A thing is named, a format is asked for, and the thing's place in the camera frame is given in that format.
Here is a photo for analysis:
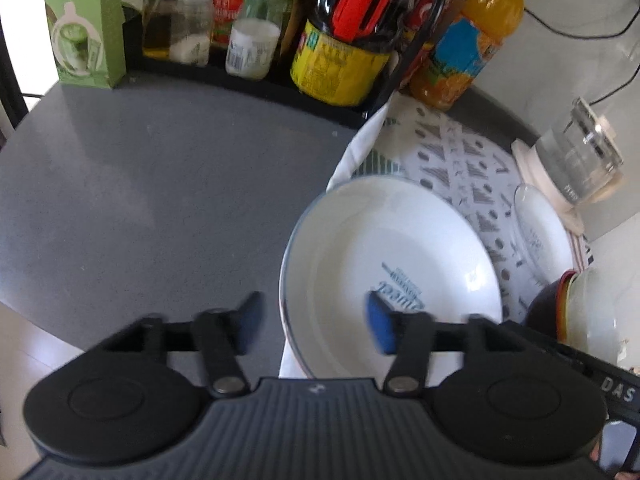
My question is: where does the large white bowl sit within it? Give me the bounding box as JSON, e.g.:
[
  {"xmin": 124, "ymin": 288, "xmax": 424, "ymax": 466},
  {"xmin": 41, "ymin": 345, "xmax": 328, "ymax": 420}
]
[{"xmin": 567, "ymin": 265, "xmax": 640, "ymax": 361}]

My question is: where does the oil bottle white cap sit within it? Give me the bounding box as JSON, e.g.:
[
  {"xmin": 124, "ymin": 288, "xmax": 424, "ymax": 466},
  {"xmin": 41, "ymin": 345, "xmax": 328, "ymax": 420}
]
[{"xmin": 141, "ymin": 0, "xmax": 186, "ymax": 58}]

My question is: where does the black metal rack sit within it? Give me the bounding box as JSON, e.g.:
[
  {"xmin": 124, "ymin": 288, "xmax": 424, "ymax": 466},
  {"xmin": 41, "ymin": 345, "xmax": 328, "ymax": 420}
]
[{"xmin": 122, "ymin": 0, "xmax": 461, "ymax": 128}]

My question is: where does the red drink can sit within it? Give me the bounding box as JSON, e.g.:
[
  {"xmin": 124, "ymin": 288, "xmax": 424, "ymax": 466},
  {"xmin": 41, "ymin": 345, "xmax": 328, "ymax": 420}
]
[{"xmin": 400, "ymin": 0, "xmax": 451, "ymax": 31}]

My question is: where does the red bowl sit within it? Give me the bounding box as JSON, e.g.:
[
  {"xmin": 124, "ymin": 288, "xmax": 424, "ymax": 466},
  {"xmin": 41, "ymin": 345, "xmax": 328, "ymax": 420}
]
[{"xmin": 525, "ymin": 270, "xmax": 581, "ymax": 342}]

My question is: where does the black power cable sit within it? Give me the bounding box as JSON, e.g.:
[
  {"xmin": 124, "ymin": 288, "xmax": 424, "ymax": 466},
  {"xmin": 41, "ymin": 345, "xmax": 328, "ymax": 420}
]
[{"xmin": 525, "ymin": 5, "xmax": 640, "ymax": 41}]

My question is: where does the patterned fringed cloth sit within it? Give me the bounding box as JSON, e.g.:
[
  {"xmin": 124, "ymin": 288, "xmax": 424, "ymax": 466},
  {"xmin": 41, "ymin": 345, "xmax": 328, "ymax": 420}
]
[{"xmin": 277, "ymin": 92, "xmax": 596, "ymax": 378}]

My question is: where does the sauce bottle red label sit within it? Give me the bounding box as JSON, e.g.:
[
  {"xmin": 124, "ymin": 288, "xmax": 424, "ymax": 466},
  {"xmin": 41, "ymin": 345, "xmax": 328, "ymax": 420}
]
[{"xmin": 212, "ymin": 0, "xmax": 251, "ymax": 51}]

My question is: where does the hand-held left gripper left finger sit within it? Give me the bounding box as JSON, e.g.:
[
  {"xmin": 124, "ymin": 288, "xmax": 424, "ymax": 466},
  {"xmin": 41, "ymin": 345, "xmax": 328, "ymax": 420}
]
[{"xmin": 89, "ymin": 291, "xmax": 267, "ymax": 396}]

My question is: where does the green carton box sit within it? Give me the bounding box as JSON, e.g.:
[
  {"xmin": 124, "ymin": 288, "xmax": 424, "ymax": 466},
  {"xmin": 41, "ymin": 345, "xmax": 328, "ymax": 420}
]
[{"xmin": 42, "ymin": 0, "xmax": 128, "ymax": 90}]

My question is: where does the glass electric kettle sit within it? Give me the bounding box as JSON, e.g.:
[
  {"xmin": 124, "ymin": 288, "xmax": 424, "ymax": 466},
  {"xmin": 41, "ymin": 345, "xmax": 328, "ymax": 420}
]
[{"xmin": 532, "ymin": 97, "xmax": 626, "ymax": 206}]

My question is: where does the white plate blue print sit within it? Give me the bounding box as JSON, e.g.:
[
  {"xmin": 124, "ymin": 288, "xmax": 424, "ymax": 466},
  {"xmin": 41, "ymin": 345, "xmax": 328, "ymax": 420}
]
[{"xmin": 281, "ymin": 176, "xmax": 502, "ymax": 378}]

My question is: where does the small white jar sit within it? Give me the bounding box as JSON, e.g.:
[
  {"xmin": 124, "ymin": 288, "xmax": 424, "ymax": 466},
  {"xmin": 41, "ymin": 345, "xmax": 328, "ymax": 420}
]
[{"xmin": 225, "ymin": 17, "xmax": 281, "ymax": 81}]

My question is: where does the small white plate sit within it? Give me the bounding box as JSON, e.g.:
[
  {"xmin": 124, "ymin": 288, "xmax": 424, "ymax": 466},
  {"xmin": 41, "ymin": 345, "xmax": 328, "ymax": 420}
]
[{"xmin": 514, "ymin": 184, "xmax": 573, "ymax": 286}]

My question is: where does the orange juice bottle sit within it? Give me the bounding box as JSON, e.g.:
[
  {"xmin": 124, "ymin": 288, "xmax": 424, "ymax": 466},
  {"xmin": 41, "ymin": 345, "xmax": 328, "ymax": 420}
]
[{"xmin": 410, "ymin": 0, "xmax": 531, "ymax": 111}]

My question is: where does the small glass jar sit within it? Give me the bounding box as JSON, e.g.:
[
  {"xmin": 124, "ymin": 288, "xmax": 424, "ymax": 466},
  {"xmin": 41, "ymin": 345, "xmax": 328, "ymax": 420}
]
[{"xmin": 167, "ymin": 0, "xmax": 215, "ymax": 67}]

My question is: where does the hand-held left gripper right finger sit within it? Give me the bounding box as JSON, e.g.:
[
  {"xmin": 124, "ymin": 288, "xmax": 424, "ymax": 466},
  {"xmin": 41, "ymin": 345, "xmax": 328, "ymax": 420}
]
[{"xmin": 367, "ymin": 292, "xmax": 546, "ymax": 395}]

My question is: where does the large sauce bottle yellow label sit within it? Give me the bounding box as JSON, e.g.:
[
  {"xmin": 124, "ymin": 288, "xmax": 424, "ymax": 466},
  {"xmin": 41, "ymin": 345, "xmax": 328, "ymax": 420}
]
[{"xmin": 290, "ymin": 0, "xmax": 401, "ymax": 107}]

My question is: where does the black kettle cable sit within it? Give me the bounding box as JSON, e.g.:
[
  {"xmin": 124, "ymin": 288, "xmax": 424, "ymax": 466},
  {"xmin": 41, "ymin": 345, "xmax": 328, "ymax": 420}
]
[{"xmin": 590, "ymin": 66, "xmax": 640, "ymax": 107}]

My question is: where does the white plate black rim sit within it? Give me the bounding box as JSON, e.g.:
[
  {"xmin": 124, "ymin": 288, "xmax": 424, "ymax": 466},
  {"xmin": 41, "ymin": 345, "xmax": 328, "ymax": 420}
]
[{"xmin": 278, "ymin": 210, "xmax": 313, "ymax": 378}]

